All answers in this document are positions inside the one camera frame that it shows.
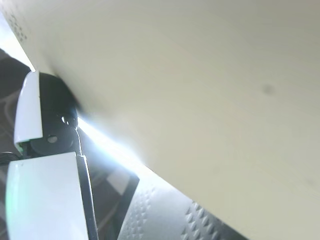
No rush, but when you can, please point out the cream hardcover book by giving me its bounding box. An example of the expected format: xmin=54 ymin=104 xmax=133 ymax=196
xmin=0 ymin=0 xmax=320 ymax=240

